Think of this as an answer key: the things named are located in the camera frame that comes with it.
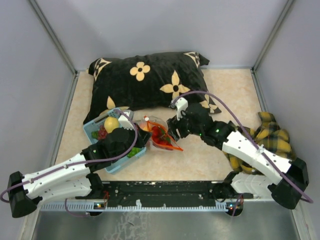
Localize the green grape bunch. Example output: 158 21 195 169
127 147 142 158

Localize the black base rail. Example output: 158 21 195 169
41 180 253 217

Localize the black flower pattern pillow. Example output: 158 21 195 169
83 51 210 124

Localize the red strawberry bunch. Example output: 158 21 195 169
151 125 174 151

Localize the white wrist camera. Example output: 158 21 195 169
170 97 188 121
118 110 134 130

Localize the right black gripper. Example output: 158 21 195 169
167 107 203 142

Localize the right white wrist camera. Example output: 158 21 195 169
170 97 188 121

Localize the light blue plastic basket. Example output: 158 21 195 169
83 107 147 174

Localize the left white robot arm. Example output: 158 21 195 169
5 128 151 218

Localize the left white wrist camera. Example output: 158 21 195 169
118 110 134 130

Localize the yellow black plaid cloth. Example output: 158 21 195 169
224 111 297 175

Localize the orange peach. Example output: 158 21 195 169
139 122 149 132

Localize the clear zip top bag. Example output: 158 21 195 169
136 116 184 152

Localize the purple grape bunch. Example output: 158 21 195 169
97 125 108 140

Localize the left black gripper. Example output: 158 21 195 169
113 122 153 161

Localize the small green artichoke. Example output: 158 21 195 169
91 131 99 140

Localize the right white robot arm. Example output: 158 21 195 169
167 98 309 210

